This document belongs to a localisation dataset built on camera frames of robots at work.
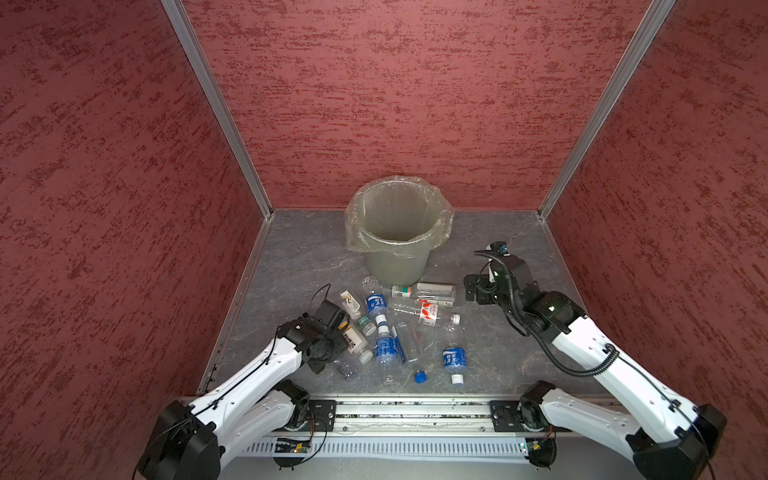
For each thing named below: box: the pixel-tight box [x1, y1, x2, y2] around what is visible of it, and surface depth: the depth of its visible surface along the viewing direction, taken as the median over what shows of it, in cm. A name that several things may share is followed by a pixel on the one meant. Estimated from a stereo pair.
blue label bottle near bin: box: [365, 290, 387, 317], surface depth 91 cm
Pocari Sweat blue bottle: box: [374, 314, 402, 386], surface depth 82 cm
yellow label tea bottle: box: [338, 321, 374, 365], surface depth 83 cm
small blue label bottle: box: [442, 342, 468, 386], surface depth 80 cm
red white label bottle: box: [393, 299, 461, 327], surface depth 89 cm
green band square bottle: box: [391, 282, 456, 301], surface depth 97 cm
